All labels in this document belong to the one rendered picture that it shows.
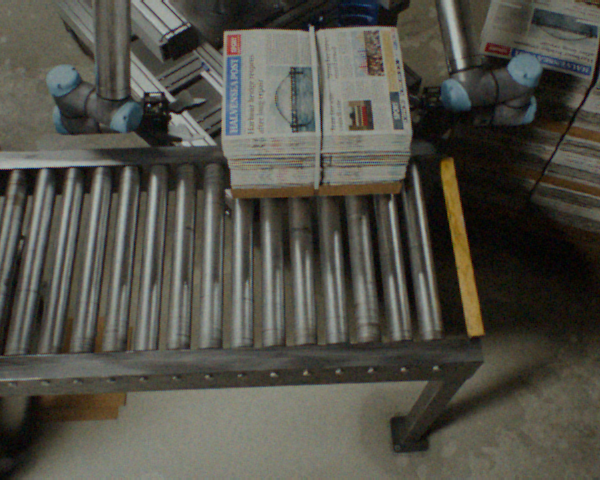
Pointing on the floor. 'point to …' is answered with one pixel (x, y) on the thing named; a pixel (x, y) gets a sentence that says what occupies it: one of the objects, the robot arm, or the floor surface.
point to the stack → (510, 140)
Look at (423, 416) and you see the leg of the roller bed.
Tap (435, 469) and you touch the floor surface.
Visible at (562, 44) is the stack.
